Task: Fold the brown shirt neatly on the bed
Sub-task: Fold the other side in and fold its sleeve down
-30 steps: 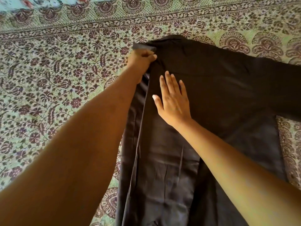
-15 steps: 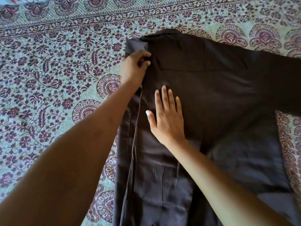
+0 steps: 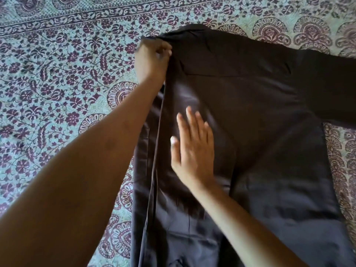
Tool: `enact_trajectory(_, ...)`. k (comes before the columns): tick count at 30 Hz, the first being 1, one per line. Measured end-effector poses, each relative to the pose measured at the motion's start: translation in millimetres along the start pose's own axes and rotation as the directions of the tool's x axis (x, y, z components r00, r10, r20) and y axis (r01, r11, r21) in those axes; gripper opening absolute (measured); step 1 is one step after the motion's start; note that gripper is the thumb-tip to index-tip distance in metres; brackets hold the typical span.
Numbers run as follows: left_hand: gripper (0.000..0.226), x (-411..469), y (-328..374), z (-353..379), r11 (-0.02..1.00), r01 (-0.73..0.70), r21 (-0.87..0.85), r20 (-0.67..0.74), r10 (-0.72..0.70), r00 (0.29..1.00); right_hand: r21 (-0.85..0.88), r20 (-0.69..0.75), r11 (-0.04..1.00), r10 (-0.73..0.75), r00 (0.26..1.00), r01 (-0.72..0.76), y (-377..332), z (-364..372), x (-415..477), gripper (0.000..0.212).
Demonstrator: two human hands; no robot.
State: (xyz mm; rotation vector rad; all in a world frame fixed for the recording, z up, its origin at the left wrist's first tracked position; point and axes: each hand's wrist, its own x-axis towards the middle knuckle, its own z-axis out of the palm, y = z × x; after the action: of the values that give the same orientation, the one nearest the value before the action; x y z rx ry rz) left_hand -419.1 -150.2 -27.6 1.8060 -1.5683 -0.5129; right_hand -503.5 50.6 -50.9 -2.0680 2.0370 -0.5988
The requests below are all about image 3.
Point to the person's right forearm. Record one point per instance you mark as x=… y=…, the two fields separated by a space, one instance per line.
x=239 y=230

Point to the dark brown shirt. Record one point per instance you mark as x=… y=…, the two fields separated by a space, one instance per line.
x=250 y=136

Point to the person's left hand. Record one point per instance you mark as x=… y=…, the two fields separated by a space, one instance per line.
x=150 y=61

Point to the person's right hand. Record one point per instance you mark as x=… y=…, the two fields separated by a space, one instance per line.
x=193 y=155

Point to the floral patterned bedsheet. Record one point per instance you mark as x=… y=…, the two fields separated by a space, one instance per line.
x=69 y=80

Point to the person's left fingers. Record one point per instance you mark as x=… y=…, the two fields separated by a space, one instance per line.
x=162 y=48

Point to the person's right little finger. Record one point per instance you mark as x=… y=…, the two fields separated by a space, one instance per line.
x=210 y=134

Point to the person's right middle finger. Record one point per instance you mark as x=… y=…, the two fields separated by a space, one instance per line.
x=192 y=122

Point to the person's right thumb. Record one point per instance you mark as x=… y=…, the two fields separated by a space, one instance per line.
x=174 y=151

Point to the person's left forearm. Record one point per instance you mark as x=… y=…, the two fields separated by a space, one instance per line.
x=75 y=177

